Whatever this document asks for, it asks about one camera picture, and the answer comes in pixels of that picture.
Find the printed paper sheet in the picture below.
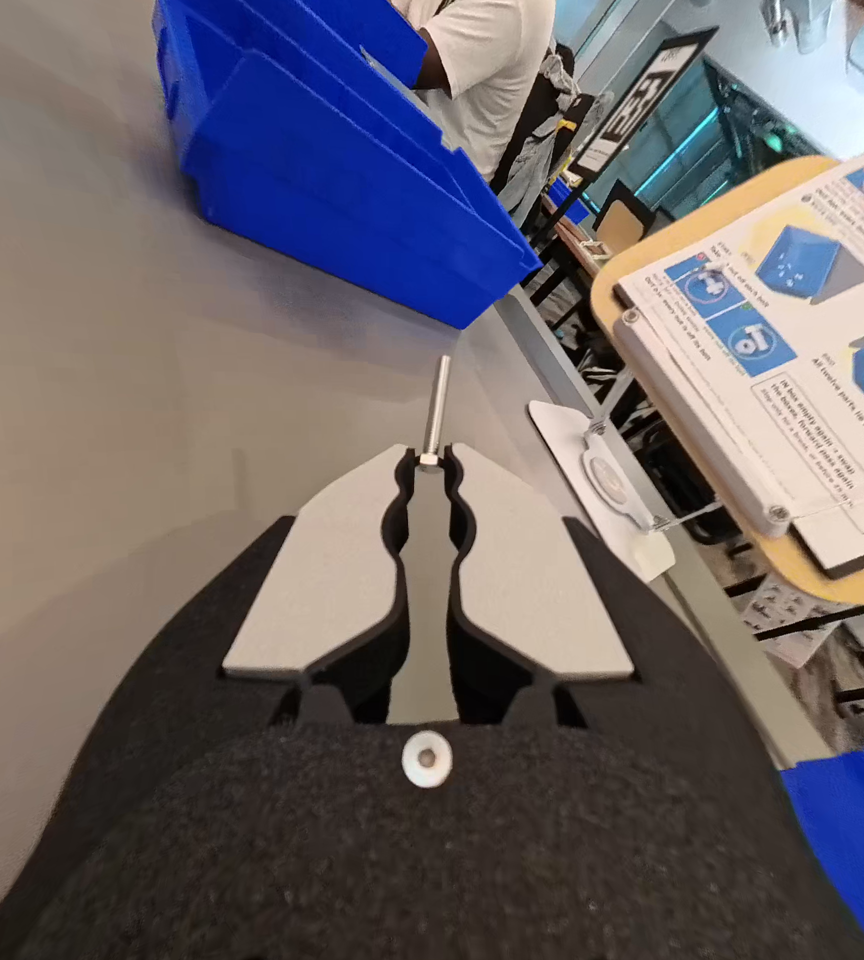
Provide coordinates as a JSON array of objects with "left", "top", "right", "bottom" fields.
[{"left": 739, "top": 576, "right": 832, "bottom": 670}]

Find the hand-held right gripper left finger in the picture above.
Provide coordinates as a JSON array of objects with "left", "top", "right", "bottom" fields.
[{"left": 222, "top": 444, "right": 412, "bottom": 727}]

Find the printed instruction sheet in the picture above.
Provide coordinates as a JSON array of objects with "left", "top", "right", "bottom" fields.
[{"left": 615, "top": 138, "right": 864, "bottom": 571}]

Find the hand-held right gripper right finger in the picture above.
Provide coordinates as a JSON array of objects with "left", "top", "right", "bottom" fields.
[{"left": 445, "top": 442, "right": 637, "bottom": 727}]

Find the thin long steel bolt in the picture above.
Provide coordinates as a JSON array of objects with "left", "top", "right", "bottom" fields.
[{"left": 417, "top": 354, "right": 453, "bottom": 472}]

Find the hanging marker sign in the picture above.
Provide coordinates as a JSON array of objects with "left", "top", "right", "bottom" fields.
[{"left": 567, "top": 26, "right": 721, "bottom": 180}]

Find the white document stand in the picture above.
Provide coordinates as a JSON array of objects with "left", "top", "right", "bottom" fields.
[{"left": 528, "top": 303, "right": 864, "bottom": 585}]

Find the hanging denim jacket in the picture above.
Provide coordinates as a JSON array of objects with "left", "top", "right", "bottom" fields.
[{"left": 490, "top": 43, "right": 600, "bottom": 228}]

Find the tan board with black frame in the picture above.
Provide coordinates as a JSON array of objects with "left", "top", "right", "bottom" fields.
[{"left": 593, "top": 178, "right": 658, "bottom": 258}]

